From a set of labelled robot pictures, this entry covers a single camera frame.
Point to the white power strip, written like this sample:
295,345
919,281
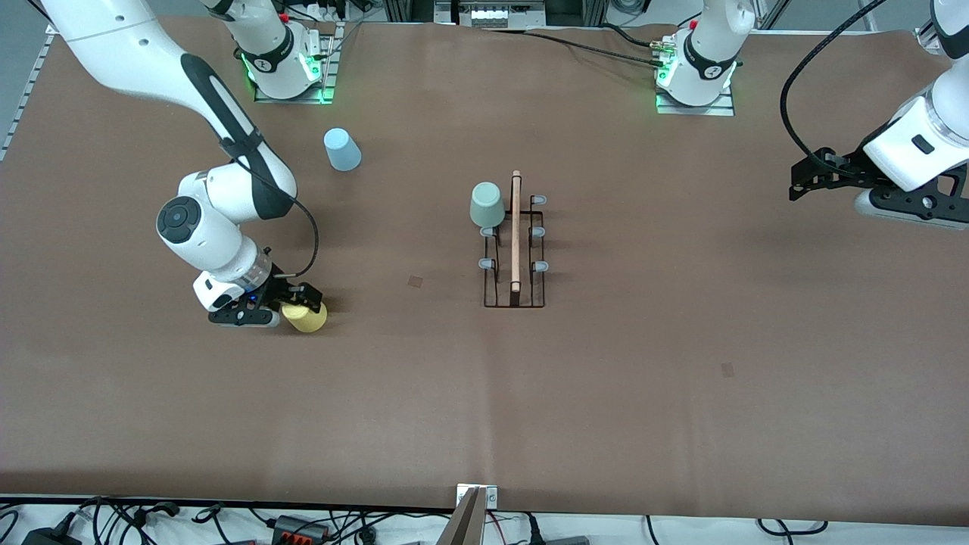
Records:
492,14

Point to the grey camera pole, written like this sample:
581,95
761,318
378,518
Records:
463,526

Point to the black orange connector box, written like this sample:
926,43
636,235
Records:
299,528

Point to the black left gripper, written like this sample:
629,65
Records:
846,172

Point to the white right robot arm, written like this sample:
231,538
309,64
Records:
219,219

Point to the silver metal clamp bracket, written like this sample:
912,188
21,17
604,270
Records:
490,496

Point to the black plug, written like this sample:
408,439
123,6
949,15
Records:
534,530

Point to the brown paper table cover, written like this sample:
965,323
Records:
575,424

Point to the black power adapter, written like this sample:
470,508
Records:
49,537

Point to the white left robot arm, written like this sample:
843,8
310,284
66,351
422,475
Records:
704,53

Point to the light blue plastic cup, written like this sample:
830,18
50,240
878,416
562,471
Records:
342,151

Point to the yellow plastic cup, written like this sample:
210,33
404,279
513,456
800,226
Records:
309,321

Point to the aluminium frame rail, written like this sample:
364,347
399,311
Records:
927,36
26,91

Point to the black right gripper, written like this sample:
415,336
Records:
277,288

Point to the mint green plastic cup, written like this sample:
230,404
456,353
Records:
487,206

